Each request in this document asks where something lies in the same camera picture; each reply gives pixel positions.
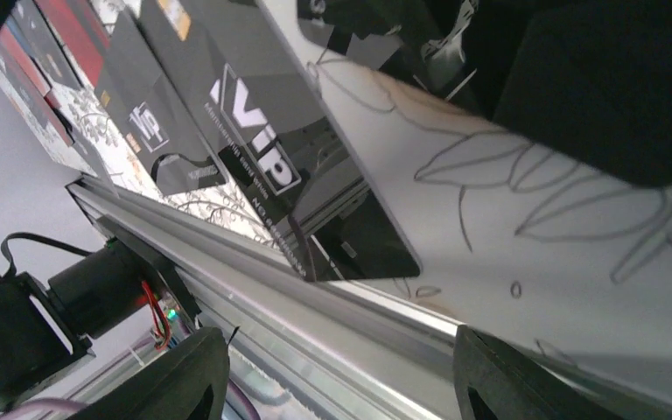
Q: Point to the black VIP card front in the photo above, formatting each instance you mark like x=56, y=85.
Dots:
x=146, y=109

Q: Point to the aluminium rail frame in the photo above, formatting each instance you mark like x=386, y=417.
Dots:
x=344, y=350

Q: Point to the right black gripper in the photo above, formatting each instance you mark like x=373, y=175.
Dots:
x=589, y=79

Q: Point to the black VIP card right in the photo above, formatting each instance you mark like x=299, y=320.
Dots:
x=241, y=87

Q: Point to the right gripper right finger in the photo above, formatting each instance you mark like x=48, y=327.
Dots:
x=493, y=380

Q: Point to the black vip card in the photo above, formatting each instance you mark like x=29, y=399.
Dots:
x=241, y=87
x=146, y=109

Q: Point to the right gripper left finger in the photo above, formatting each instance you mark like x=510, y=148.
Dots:
x=188, y=382

